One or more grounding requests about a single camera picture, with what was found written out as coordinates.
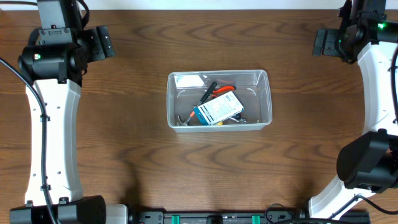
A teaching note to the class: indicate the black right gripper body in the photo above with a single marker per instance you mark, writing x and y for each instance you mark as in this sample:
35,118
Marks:
331,46

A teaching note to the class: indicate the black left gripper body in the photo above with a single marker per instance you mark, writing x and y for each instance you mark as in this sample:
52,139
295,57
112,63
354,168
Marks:
94,53

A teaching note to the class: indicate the red handled pliers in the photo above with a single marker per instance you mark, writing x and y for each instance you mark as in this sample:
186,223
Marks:
221,90

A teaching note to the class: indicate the small hammer black handle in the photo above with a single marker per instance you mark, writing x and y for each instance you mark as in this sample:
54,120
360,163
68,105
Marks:
203,99

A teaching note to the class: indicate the silver offset ring wrench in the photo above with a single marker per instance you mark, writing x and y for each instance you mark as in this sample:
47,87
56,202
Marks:
238,119

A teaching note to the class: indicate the teal white product box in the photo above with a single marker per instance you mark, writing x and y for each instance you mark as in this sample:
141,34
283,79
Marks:
218,109

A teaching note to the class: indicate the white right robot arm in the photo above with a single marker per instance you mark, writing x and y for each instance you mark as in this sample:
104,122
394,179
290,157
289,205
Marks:
368,165

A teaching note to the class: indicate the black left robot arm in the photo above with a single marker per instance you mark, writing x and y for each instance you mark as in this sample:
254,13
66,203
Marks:
52,66

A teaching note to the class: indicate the clear plastic storage container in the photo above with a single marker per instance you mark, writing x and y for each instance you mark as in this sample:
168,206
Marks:
185,90

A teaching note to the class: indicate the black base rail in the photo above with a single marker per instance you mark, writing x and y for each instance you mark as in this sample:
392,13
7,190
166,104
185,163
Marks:
277,215

